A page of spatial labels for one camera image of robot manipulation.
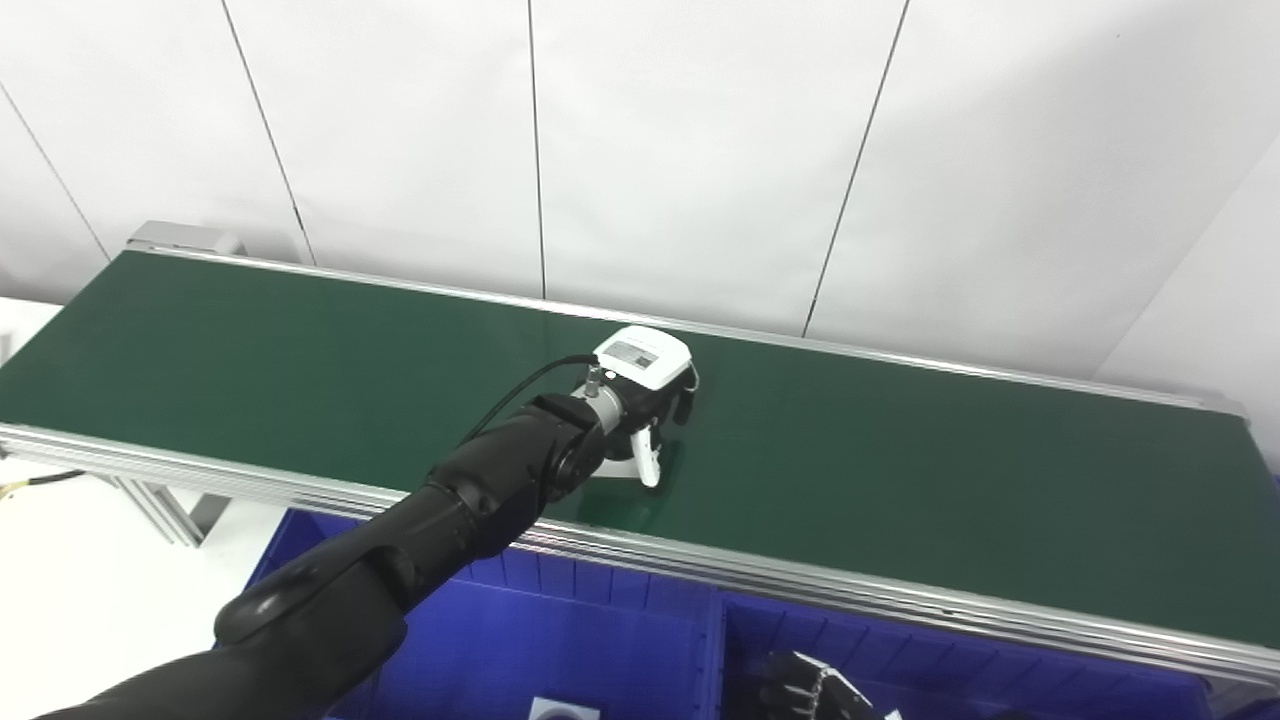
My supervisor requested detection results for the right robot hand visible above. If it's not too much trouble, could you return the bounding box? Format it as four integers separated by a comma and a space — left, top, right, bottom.
758, 650, 901, 720

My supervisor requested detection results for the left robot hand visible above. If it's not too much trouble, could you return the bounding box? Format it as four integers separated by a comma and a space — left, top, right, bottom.
590, 326, 701, 491

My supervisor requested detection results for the green conveyor belt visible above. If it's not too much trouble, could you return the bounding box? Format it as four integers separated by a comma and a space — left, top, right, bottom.
0, 250, 1280, 646
0, 222, 1280, 691

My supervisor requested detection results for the blue plastic bin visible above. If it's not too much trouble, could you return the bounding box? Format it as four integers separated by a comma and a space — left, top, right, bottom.
715, 590, 1216, 720
245, 508, 723, 720

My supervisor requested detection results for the grey conveyor motor box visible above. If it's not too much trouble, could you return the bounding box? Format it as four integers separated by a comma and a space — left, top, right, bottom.
128, 222, 246, 258

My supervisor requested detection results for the aluminium conveyor leg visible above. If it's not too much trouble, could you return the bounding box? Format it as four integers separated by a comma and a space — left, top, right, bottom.
110, 478, 238, 548

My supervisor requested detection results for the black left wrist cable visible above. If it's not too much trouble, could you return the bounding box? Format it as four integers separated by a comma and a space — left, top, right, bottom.
458, 353, 603, 446

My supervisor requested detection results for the black cable with yellow tip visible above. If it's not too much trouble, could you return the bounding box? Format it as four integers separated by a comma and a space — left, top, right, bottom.
0, 468, 88, 498

